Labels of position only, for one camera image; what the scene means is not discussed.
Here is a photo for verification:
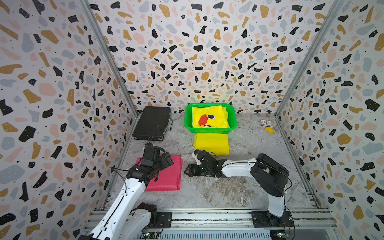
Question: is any pink raincoat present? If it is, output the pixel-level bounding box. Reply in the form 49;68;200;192
145;155;183;192

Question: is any plain yellow raincoat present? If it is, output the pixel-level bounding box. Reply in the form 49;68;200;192
194;133;230;156

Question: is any yellow duck raincoat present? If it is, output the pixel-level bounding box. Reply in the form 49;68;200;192
192;106;230;129

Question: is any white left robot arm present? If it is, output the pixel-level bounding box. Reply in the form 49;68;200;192
79;153;174;240

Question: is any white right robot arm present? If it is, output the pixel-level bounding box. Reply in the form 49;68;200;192
184;150;291;220

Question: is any green plastic basket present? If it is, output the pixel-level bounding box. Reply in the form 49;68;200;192
184;103;237;134

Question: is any black briefcase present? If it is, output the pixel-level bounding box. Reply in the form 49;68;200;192
133;106;173;142

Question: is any small yellow block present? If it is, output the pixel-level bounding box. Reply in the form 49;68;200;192
265;127;275;134

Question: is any playing card box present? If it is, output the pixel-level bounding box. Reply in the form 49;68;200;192
261;120;273;128

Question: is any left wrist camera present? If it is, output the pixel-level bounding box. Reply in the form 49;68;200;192
141;143;165;167

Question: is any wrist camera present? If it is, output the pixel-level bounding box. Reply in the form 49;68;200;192
141;143;165;167
192;150;218;167

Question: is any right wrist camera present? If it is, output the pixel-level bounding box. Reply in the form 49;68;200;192
192;150;218;167

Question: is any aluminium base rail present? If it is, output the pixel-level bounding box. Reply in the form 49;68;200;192
81;209;343;240

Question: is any aluminium corner post left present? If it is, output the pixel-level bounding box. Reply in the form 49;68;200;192
79;0;139;119

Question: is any aluminium corner post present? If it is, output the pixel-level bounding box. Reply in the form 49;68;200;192
275;0;344;119
79;0;139;119

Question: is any aluminium corner post right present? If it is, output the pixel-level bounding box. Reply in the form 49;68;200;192
275;0;344;119

